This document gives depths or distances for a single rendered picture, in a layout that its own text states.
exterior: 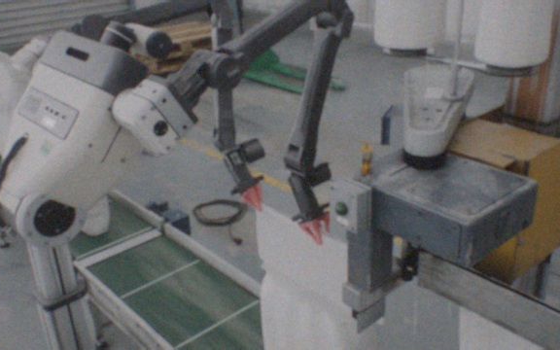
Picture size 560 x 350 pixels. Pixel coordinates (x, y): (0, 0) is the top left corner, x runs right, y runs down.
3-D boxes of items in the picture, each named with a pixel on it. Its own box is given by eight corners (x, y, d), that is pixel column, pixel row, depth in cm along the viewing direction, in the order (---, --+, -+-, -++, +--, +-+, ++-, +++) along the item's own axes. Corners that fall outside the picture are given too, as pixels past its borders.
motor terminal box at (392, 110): (377, 154, 170) (379, 115, 165) (387, 141, 179) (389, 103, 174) (407, 157, 166) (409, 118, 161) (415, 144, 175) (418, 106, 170)
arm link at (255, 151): (213, 138, 190) (220, 134, 182) (244, 124, 194) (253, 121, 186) (228, 173, 191) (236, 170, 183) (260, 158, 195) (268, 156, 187)
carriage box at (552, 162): (421, 246, 156) (428, 132, 143) (493, 201, 176) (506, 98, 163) (510, 287, 139) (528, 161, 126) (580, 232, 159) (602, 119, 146)
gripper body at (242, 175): (265, 179, 185) (255, 158, 187) (239, 189, 179) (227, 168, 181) (258, 188, 190) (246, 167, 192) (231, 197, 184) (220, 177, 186)
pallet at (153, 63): (108, 61, 702) (106, 50, 696) (195, 43, 774) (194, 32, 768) (145, 75, 645) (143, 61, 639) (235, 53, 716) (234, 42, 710)
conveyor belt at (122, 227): (-56, 150, 430) (-60, 138, 427) (2, 135, 453) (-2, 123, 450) (83, 278, 279) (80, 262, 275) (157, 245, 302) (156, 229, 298)
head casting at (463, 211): (344, 281, 136) (344, 161, 124) (411, 240, 151) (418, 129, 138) (460, 348, 116) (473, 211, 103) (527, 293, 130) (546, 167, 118)
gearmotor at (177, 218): (138, 225, 325) (134, 200, 318) (162, 215, 333) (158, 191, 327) (167, 245, 304) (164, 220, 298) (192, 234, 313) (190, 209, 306)
